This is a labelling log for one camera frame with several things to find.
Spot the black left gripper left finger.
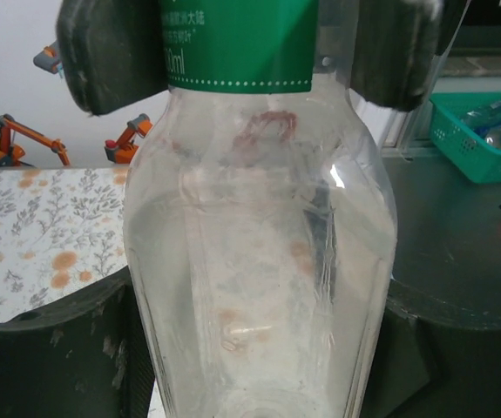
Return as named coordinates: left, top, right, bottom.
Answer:
left=0, top=278, right=158, bottom=418

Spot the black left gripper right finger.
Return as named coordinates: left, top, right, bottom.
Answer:
left=378, top=280, right=501, bottom=418

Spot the clear bottle green label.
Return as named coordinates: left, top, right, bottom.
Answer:
left=121, top=0, right=399, bottom=418

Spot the green plastic basket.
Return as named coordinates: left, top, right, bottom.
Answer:
left=428, top=91, right=501, bottom=184

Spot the floral tablecloth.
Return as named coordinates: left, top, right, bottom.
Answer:
left=0, top=167, right=132, bottom=326

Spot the aluminium frame post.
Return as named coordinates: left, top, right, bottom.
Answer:
left=365, top=98, right=415, bottom=149

